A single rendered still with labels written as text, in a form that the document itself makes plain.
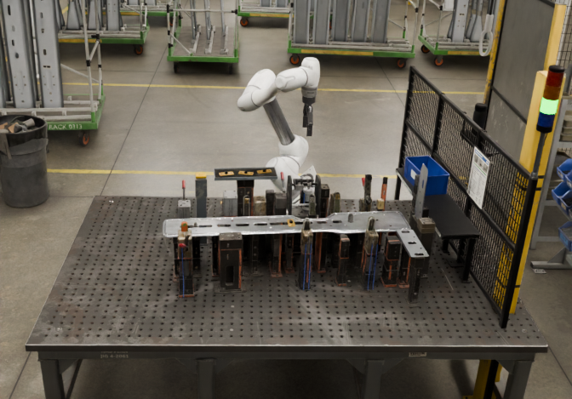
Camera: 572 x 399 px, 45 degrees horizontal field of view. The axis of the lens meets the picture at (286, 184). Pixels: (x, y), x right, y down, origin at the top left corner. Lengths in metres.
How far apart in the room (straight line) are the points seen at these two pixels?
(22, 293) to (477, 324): 3.13
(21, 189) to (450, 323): 3.96
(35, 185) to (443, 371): 3.75
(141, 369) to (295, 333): 1.25
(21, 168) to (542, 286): 4.31
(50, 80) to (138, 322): 4.59
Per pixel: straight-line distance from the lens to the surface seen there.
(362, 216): 4.01
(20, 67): 7.85
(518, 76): 5.94
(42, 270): 5.51
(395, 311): 3.77
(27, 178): 6.31
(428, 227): 3.90
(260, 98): 4.10
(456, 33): 11.39
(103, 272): 4.06
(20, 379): 4.53
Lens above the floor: 2.86
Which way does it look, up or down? 25 degrees down
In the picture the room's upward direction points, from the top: 2 degrees clockwise
